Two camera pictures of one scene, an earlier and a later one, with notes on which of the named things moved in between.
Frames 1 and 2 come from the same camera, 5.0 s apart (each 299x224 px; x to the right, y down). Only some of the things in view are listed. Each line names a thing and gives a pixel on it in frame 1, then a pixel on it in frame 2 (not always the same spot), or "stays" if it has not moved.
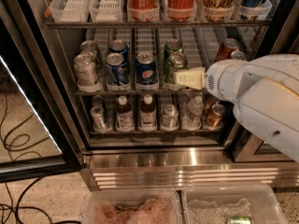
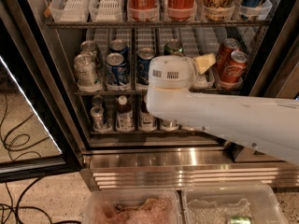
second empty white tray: (106, 4) stays
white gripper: (217, 77) → (171, 71)
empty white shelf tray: (71, 4) stays
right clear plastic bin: (241, 203) stays
